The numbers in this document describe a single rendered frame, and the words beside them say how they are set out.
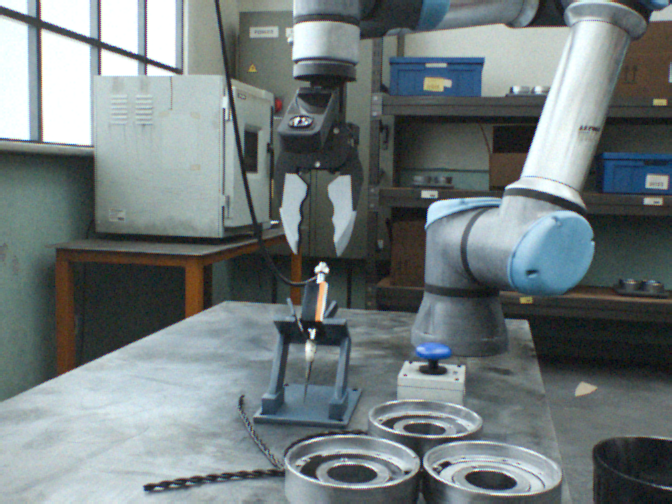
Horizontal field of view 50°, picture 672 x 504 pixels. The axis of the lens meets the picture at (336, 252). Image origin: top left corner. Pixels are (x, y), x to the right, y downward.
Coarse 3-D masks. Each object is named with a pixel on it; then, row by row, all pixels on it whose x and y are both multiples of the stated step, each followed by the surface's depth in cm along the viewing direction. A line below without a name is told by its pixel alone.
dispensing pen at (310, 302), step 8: (320, 264) 85; (320, 272) 85; (328, 272) 85; (320, 280) 84; (312, 288) 82; (304, 296) 82; (312, 296) 82; (304, 304) 81; (312, 304) 81; (304, 312) 81; (312, 312) 81; (304, 320) 80; (312, 320) 80; (304, 328) 82; (312, 328) 81; (312, 336) 81; (312, 344) 80; (312, 352) 80; (312, 360) 80; (304, 392) 78; (304, 400) 78
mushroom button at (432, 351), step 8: (424, 344) 82; (432, 344) 82; (440, 344) 82; (416, 352) 81; (424, 352) 80; (432, 352) 80; (440, 352) 80; (448, 352) 80; (432, 360) 81; (432, 368) 81
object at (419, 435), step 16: (400, 400) 72; (416, 400) 72; (432, 400) 72; (368, 416) 67; (384, 416) 71; (448, 416) 71; (464, 416) 70; (368, 432) 67; (384, 432) 64; (400, 432) 63; (416, 432) 69; (432, 432) 69; (448, 432) 67; (464, 432) 63; (480, 432) 65; (416, 448) 62; (432, 448) 62
